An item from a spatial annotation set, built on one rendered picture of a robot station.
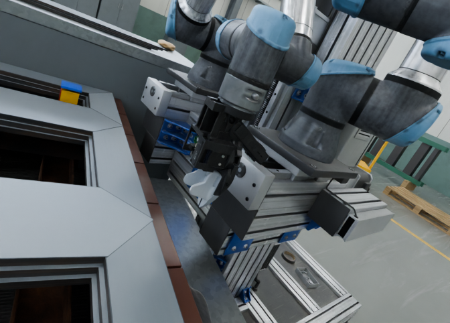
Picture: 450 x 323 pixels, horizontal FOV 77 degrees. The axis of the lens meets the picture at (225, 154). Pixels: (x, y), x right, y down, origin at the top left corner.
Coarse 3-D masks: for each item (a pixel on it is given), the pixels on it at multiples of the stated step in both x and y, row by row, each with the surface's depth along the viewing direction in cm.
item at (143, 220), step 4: (136, 208) 55; (136, 212) 53; (140, 212) 54; (140, 216) 53; (144, 216) 53; (148, 216) 54; (140, 220) 52; (144, 220) 52; (148, 220) 53; (152, 220) 53; (140, 224) 51; (144, 224) 51; (140, 228) 50
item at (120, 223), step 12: (108, 192) 56; (108, 204) 52; (120, 204) 54; (108, 216) 50; (120, 216) 51; (132, 216) 52; (108, 228) 47; (120, 228) 48; (132, 228) 49; (108, 240) 45; (120, 240) 46; (108, 252) 43
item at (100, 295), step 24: (0, 72) 89; (0, 120) 66; (24, 120) 69; (0, 264) 36; (24, 264) 37; (48, 264) 38; (72, 264) 40; (96, 264) 42; (0, 288) 36; (96, 288) 40; (96, 312) 37
